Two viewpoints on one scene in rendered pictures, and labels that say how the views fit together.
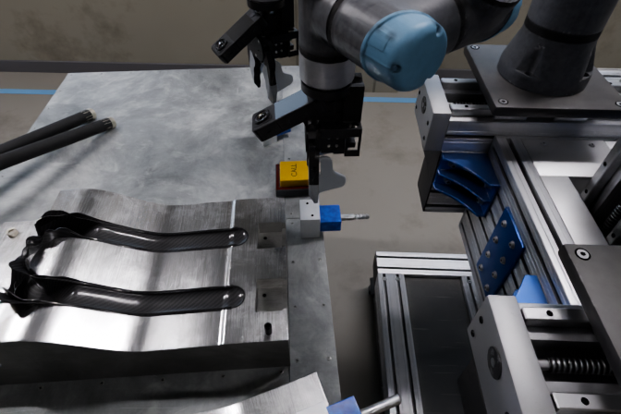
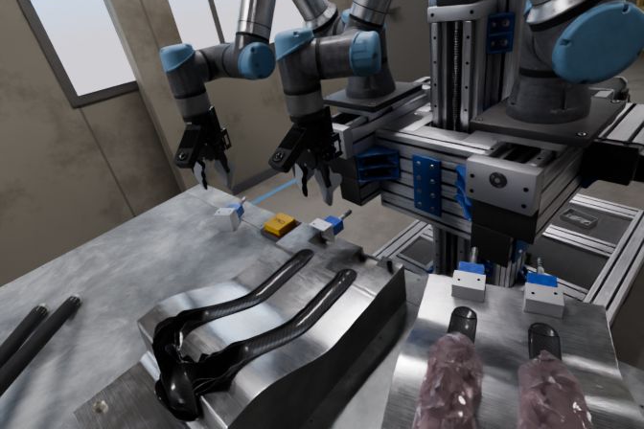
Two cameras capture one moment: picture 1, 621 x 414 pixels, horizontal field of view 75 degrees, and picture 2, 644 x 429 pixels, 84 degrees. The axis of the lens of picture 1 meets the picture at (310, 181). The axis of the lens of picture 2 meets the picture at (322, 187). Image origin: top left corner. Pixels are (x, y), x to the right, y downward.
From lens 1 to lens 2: 0.44 m
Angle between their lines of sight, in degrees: 34
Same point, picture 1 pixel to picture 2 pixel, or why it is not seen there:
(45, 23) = not seen: outside the picture
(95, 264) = (238, 328)
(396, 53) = (373, 47)
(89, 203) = (178, 305)
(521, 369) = (511, 166)
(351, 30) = (336, 53)
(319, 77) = (311, 102)
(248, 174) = (244, 249)
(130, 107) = (78, 283)
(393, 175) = not seen: hidden behind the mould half
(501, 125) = (374, 123)
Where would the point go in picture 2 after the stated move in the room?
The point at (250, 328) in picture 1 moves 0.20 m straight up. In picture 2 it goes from (379, 277) to (367, 176)
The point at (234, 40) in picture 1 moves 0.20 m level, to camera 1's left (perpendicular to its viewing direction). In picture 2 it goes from (192, 147) to (102, 185)
